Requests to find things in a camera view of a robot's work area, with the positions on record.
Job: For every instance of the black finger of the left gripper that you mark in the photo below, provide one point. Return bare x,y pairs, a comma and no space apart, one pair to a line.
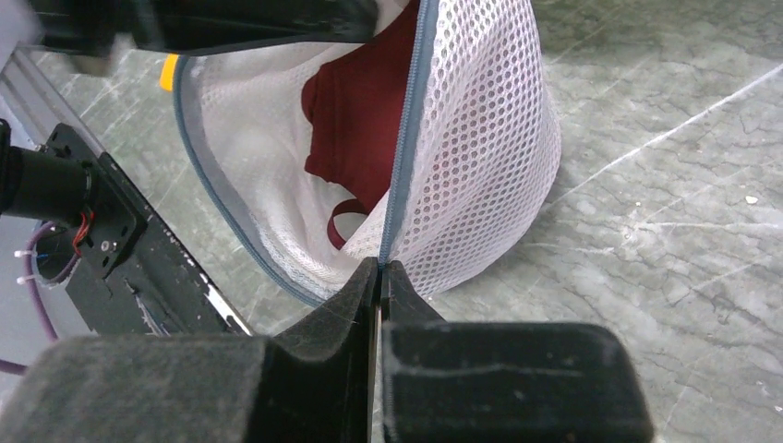
200,27

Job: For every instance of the yellow white small block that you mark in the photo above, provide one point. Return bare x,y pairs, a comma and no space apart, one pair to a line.
166,79

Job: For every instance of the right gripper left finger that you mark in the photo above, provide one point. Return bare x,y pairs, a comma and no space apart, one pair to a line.
310,383

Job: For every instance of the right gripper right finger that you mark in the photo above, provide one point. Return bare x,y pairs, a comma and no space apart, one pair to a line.
447,381

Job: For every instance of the dark red bra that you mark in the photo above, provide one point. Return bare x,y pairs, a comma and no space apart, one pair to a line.
355,105

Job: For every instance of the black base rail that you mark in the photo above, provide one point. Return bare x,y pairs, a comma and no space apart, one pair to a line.
98,239

